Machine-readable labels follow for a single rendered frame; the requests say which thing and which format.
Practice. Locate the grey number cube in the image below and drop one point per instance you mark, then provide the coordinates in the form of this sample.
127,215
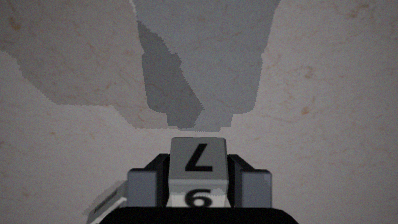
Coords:
123,204
198,172

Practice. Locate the white rectangular tray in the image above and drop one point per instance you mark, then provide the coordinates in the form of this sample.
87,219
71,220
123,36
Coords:
108,204

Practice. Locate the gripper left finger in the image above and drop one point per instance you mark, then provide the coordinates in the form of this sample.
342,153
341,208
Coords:
148,186

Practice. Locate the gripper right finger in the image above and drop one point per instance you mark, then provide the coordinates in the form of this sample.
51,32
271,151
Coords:
248,187

